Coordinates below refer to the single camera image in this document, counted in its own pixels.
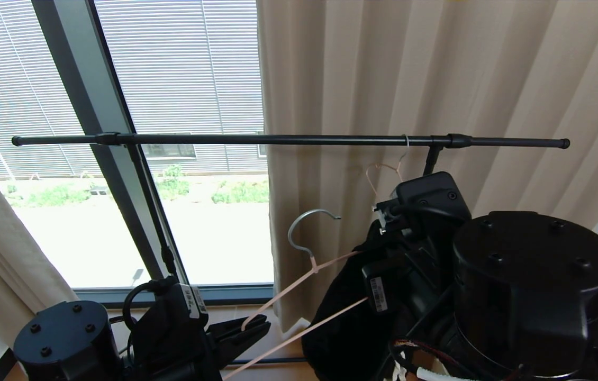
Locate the window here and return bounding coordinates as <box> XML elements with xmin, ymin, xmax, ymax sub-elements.
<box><xmin>0</xmin><ymin>0</ymin><xmax>276</xmax><ymax>307</ymax></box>

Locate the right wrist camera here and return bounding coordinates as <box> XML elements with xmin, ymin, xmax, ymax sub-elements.
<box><xmin>375</xmin><ymin>171</ymin><xmax>473</xmax><ymax>240</ymax></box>

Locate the beige curtain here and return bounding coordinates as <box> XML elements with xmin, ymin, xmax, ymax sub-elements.
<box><xmin>257</xmin><ymin>0</ymin><xmax>598</xmax><ymax>335</ymax></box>

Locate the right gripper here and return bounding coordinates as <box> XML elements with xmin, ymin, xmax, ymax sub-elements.
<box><xmin>361</xmin><ymin>249</ymin><xmax>456</xmax><ymax>339</ymax></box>

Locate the black clothes rack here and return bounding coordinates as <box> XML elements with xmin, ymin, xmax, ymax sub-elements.
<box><xmin>12</xmin><ymin>132</ymin><xmax>570</xmax><ymax>366</ymax></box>

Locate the black garment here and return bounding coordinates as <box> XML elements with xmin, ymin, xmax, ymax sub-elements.
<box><xmin>302</xmin><ymin>233</ymin><xmax>437</xmax><ymax>381</ymax></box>

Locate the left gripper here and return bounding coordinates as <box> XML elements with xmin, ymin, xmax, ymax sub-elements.
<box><xmin>132</xmin><ymin>285</ymin><xmax>223</xmax><ymax>381</ymax></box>

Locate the pink clothes hanger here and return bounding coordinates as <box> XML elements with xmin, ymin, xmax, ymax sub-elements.
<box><xmin>222</xmin><ymin>209</ymin><xmax>369</xmax><ymax>381</ymax></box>
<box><xmin>365</xmin><ymin>135</ymin><xmax>412</xmax><ymax>202</ymax></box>

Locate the black cable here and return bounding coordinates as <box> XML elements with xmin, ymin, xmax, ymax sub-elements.
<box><xmin>121</xmin><ymin>279</ymin><xmax>167</xmax><ymax>333</ymax></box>

